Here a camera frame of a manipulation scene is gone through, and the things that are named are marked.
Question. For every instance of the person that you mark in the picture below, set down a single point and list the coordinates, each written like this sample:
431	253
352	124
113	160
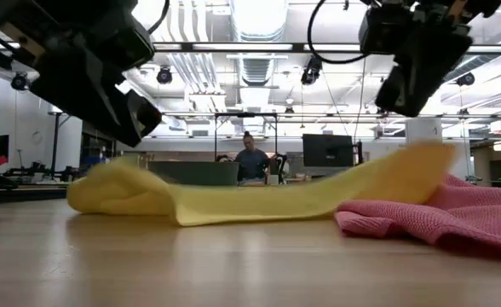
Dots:
252	162

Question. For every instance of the pink microfiber towel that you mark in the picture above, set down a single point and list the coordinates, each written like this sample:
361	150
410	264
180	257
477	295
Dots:
468	217

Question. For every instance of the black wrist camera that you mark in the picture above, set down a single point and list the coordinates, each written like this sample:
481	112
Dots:
131	42
384	30

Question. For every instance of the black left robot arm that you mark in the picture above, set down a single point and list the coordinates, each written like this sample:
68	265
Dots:
84	6

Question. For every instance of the yellow microfiber towel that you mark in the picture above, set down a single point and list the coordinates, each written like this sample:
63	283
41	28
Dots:
255	202

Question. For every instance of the white cabinet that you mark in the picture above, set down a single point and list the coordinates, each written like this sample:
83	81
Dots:
424	130

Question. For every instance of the black overhead beam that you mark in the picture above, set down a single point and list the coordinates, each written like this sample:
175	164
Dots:
497	49

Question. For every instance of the black aluminium table frame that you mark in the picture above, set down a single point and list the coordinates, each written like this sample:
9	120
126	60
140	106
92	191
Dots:
20	192

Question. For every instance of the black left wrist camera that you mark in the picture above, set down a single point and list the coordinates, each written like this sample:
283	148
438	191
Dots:
131	42

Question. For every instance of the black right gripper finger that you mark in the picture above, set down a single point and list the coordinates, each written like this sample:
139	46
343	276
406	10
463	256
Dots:
389	91
421	94

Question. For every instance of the black computer monitor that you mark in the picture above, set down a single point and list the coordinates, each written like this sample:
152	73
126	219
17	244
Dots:
327	150

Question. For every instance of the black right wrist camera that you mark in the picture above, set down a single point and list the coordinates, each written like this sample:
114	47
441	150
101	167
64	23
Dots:
384	30

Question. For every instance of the round black ceiling device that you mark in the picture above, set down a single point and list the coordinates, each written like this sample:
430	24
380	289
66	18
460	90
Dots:
19	81
465	79
311	72
164	76

